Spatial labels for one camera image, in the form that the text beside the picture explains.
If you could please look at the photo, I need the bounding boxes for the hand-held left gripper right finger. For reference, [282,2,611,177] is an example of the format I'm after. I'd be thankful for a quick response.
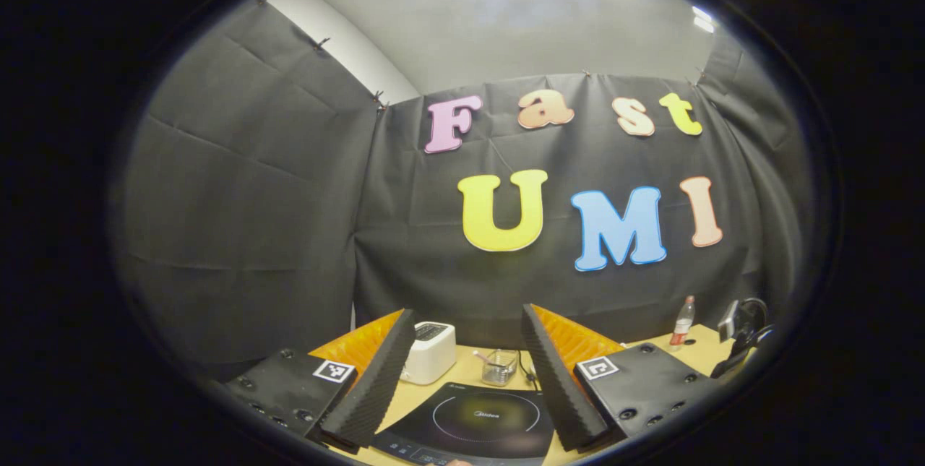
[522,303,723,454]

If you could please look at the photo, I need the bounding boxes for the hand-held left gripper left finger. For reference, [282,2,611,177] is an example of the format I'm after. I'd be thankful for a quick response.
[224,308,418,452]

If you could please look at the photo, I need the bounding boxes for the black induction cooktop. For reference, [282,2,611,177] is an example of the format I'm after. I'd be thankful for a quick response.
[371,381,556,466]

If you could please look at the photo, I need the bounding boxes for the plastic water bottle red label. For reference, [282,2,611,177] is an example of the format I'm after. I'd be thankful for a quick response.
[669,295,696,348]

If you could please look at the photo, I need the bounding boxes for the white toaster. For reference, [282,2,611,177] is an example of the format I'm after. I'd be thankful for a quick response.
[400,322,457,385]

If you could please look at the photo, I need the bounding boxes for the black backdrop cloth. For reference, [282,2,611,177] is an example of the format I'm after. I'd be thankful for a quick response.
[108,0,817,380]

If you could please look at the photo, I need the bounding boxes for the black power cable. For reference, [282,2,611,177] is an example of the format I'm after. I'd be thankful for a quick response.
[517,350,541,389]

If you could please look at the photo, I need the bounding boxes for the small wire basket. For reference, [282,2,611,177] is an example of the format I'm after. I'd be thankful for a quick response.
[481,349,519,387]

